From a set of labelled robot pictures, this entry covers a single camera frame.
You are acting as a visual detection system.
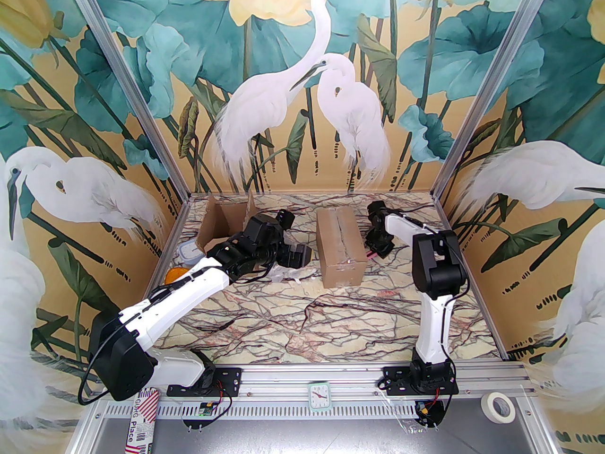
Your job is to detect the taped brown cardboard box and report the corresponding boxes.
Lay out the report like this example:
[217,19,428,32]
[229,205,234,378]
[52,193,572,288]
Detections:
[196,192,259,254]
[316,206,368,288]

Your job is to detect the clear container with blue lid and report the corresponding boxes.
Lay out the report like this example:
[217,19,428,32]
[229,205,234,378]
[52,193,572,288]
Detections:
[179,242,204,264]

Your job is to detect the small mint green clock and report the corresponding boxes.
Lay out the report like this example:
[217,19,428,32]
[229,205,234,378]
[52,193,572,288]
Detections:
[308,381,331,413]

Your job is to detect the grey slotted metal tray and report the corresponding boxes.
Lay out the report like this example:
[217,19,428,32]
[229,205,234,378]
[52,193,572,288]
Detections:
[69,395,558,454]

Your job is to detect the red striped printed package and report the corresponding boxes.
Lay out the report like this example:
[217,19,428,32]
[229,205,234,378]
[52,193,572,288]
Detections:
[124,386,159,454]

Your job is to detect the white masking tape roll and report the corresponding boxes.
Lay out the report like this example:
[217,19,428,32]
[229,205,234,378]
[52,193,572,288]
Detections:
[481,392,517,426]

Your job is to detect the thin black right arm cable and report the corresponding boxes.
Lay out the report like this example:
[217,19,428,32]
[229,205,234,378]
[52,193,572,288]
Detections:
[437,239,468,356]

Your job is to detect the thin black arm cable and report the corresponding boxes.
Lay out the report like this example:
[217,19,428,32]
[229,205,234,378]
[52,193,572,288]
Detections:
[437,239,468,356]
[78,301,142,406]

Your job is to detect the aluminium front frame rail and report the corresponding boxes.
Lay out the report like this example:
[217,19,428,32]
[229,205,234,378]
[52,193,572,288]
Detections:
[97,365,530,398]

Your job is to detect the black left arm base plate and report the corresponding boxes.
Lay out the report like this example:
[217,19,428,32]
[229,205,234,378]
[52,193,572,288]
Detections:
[166,366,242,398]

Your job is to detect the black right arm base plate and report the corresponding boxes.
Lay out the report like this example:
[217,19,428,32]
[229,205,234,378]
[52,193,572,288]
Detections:
[382,366,460,396]

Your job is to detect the red black power wires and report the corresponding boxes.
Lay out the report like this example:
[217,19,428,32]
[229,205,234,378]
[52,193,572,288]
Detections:
[415,386,448,418]
[208,379,233,419]

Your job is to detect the aluminium frame post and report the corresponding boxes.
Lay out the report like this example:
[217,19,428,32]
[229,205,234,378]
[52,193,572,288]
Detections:
[432,0,544,200]
[60,0,193,197]

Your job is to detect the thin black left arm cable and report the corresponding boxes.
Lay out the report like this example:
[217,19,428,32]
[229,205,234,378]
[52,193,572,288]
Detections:
[78,301,142,406]

